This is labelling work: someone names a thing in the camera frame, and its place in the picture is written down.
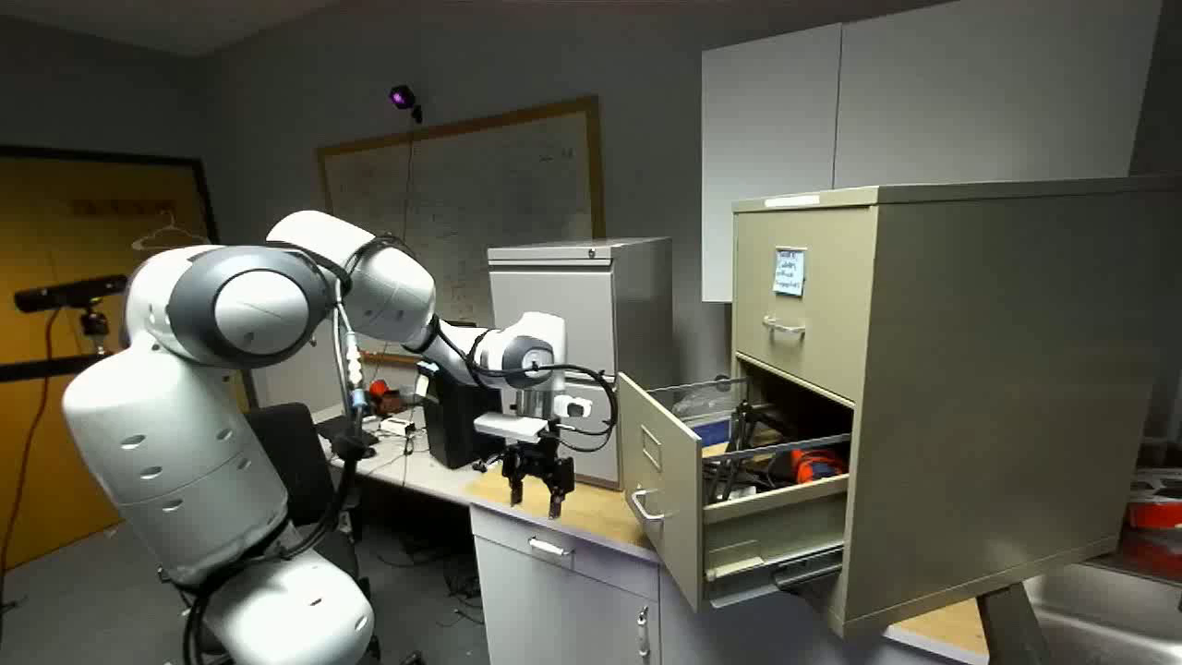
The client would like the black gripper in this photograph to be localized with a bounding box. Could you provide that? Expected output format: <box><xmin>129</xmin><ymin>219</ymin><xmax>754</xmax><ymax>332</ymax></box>
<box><xmin>504</xmin><ymin>417</ymin><xmax>574</xmax><ymax>517</ymax></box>

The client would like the beige bottom drawer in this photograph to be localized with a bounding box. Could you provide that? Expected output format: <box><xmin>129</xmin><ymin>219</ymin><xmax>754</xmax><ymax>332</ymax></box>
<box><xmin>616</xmin><ymin>374</ymin><xmax>845</xmax><ymax>609</ymax></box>

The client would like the beige drawer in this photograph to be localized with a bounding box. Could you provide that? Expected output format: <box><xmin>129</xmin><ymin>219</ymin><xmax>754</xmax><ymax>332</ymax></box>
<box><xmin>731</xmin><ymin>209</ymin><xmax>875</xmax><ymax>406</ymax></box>
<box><xmin>616</xmin><ymin>374</ymin><xmax>845</xmax><ymax>609</ymax></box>

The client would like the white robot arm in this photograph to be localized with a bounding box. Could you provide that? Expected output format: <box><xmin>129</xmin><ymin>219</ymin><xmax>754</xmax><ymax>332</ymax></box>
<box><xmin>63</xmin><ymin>209</ymin><xmax>566</xmax><ymax>665</ymax></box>

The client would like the grey desk cabinet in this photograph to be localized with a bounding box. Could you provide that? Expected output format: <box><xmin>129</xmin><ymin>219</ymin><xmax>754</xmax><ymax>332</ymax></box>
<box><xmin>468</xmin><ymin>505</ymin><xmax>663</xmax><ymax>665</ymax></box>

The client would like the grey file cabinet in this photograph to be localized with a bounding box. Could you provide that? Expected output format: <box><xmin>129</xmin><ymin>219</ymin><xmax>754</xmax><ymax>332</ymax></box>
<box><xmin>486</xmin><ymin>234</ymin><xmax>675</xmax><ymax>487</ymax></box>

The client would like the orange tool in drawer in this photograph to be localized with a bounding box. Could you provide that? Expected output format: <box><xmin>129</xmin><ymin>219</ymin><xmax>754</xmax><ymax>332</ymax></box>
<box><xmin>790</xmin><ymin>448</ymin><xmax>845</xmax><ymax>484</ymax></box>

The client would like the beige top drawer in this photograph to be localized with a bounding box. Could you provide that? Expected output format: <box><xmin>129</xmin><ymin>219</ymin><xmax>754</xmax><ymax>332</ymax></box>
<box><xmin>731</xmin><ymin>209</ymin><xmax>875</xmax><ymax>406</ymax></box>

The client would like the beige file cabinet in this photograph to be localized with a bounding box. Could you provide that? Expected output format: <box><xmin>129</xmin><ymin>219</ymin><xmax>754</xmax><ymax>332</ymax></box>
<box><xmin>737</xmin><ymin>177</ymin><xmax>1182</xmax><ymax>631</ymax></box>

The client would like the black box on desk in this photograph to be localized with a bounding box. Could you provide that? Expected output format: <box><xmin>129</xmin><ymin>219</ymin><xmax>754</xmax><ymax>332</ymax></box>
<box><xmin>424</xmin><ymin>374</ymin><xmax>499</xmax><ymax>469</ymax></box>

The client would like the black office chair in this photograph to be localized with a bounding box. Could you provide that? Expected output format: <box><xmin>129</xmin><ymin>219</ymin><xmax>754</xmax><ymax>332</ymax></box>
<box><xmin>249</xmin><ymin>404</ymin><xmax>358</xmax><ymax>575</ymax></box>

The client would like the wood framed whiteboard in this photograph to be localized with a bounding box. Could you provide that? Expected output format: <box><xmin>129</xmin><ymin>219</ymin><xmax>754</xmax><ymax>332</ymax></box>
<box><xmin>319</xmin><ymin>97</ymin><xmax>608</xmax><ymax>326</ymax></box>

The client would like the purple lit webcam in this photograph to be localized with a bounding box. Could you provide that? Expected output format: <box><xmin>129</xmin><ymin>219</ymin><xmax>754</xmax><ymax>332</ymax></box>
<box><xmin>387</xmin><ymin>83</ymin><xmax>424</xmax><ymax>126</ymax></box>

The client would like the red tape roll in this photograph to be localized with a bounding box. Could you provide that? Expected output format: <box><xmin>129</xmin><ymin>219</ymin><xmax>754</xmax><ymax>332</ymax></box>
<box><xmin>1121</xmin><ymin>498</ymin><xmax>1182</xmax><ymax>575</ymax></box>

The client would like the black camera on tripod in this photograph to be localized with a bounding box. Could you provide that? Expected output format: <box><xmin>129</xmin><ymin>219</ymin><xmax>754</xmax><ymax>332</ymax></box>
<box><xmin>14</xmin><ymin>272</ymin><xmax>129</xmax><ymax>354</ymax></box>

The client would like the white wall cabinet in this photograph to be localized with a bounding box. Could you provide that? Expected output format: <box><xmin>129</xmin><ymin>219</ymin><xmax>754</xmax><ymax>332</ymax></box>
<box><xmin>701</xmin><ymin>0</ymin><xmax>1163</xmax><ymax>303</ymax></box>

